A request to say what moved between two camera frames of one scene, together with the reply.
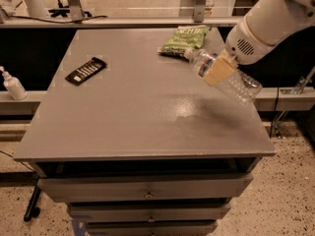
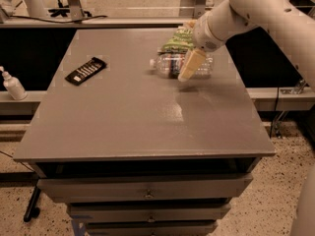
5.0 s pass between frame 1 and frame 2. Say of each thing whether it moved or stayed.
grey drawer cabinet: stayed
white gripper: moved
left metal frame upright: stayed
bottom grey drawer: stayed
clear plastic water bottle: moved
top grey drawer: stayed
